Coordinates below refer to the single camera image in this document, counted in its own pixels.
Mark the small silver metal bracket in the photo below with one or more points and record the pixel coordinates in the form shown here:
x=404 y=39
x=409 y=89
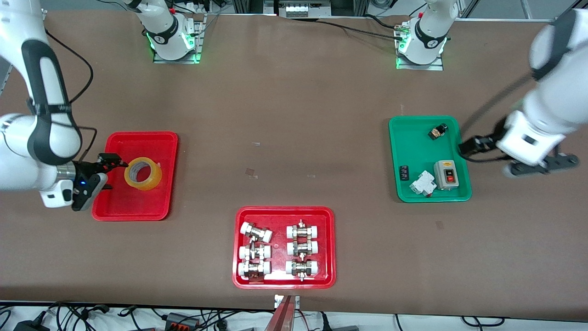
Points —
x=296 y=301

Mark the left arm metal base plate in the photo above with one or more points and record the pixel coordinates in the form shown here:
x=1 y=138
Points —
x=436 y=66

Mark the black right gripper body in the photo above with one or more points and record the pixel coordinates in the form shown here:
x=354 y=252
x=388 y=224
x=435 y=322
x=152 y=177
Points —
x=84 y=168

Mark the red metal bar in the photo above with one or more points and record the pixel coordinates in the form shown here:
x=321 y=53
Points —
x=281 y=317

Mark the empty red plastic tray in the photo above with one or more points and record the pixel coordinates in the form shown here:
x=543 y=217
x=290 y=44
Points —
x=138 y=202

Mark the black power adapter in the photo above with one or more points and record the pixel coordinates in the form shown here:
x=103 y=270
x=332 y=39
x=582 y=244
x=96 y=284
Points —
x=30 y=326

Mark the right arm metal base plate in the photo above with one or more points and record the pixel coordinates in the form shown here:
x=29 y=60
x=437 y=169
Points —
x=198 y=41

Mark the red tray with fittings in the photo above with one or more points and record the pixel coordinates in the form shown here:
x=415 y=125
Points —
x=280 y=248

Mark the grey push button switch box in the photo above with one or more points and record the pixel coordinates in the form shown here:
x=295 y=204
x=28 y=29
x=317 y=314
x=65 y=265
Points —
x=445 y=177

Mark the green plastic tray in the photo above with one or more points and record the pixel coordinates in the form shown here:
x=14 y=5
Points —
x=418 y=142

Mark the yellow clear tape roll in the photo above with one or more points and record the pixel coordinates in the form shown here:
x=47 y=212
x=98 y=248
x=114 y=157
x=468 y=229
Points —
x=156 y=177

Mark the small black terminal block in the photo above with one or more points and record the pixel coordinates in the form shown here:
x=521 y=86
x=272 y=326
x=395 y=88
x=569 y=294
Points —
x=404 y=173

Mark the small black brass component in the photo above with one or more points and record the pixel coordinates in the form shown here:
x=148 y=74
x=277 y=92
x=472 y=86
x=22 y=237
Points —
x=438 y=131

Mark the metal pipe fitting white caps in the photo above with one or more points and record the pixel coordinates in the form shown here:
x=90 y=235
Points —
x=302 y=268
x=302 y=248
x=255 y=252
x=302 y=231
x=256 y=232
x=254 y=269

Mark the white power strip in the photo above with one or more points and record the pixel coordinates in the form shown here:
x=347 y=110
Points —
x=296 y=10

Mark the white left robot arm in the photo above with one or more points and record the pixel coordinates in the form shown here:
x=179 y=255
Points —
x=551 y=105

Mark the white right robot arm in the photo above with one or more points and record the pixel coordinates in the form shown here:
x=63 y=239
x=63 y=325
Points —
x=18 y=165

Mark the white circuit breaker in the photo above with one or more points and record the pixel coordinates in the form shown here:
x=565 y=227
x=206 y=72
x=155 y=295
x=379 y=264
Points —
x=422 y=184

